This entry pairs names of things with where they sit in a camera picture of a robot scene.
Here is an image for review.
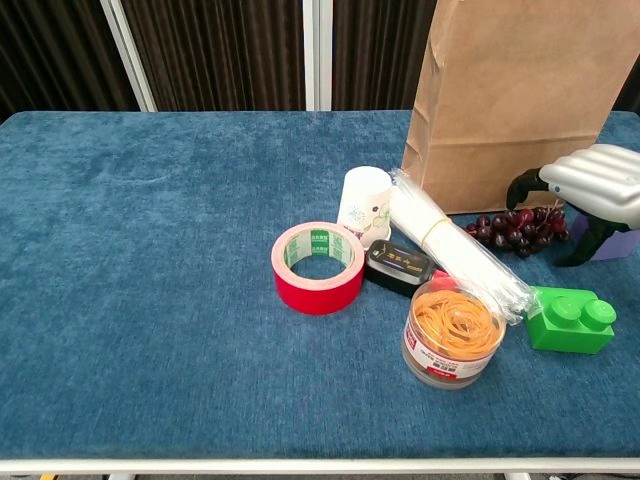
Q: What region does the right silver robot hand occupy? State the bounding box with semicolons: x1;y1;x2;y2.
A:
504;143;640;269

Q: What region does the dark purple grapes bunch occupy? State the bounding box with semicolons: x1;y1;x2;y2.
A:
464;204;571;260

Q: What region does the brown paper shopping bag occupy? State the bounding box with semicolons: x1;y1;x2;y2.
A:
401;0;640;216

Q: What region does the purple foam cube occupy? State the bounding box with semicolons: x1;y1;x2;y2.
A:
569;212;640;262

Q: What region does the black pleated curtain panel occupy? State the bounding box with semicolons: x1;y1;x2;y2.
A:
121;0;307;112
613;54;640;114
0;0;141;124
331;0;439;112

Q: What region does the green toy brick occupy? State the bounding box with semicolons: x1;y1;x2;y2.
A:
524;285;617;355

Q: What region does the small red object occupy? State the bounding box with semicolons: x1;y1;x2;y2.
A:
429;269;459;294

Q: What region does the black rectangular tin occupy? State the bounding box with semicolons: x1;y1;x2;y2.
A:
363;238;439;300

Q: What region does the clear tub of rubber bands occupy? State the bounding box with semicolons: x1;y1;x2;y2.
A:
401;282;507;391

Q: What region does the white printed paper cup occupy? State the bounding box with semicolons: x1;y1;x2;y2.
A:
336;165;394;245

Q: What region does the red tape roll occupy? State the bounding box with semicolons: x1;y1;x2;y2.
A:
270;221;366;317

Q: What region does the blue velvet tablecloth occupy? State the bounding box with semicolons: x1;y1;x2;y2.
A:
0;109;640;461

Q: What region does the white cable tie bundle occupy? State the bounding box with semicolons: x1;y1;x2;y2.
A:
389;167;534;324

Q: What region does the white frame post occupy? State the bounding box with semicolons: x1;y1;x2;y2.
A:
98;0;159;113
301;0;335;112

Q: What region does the white table frame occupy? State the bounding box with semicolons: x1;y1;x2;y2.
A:
0;455;640;480

